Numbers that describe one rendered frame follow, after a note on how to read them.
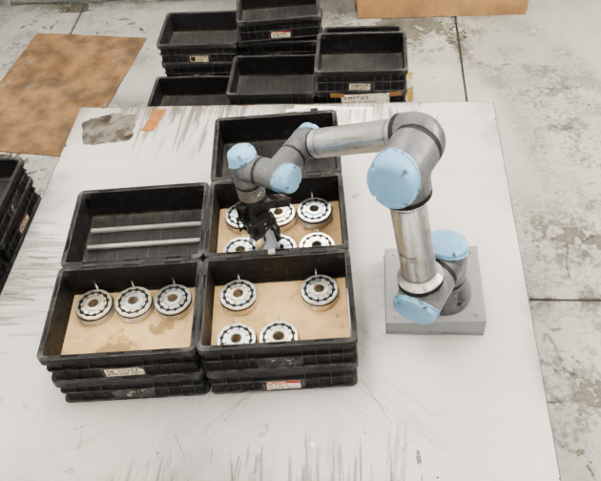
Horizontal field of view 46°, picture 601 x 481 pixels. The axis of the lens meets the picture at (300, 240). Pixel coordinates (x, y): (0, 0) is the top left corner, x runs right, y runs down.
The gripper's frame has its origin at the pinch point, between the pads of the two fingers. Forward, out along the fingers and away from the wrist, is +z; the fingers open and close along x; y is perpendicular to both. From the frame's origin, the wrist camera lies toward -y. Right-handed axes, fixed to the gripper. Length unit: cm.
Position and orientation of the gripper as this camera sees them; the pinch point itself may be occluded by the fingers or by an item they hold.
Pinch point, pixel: (272, 243)
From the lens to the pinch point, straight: 205.1
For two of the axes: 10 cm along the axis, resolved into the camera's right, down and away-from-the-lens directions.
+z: 1.6, 7.1, 6.8
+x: 7.0, 4.0, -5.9
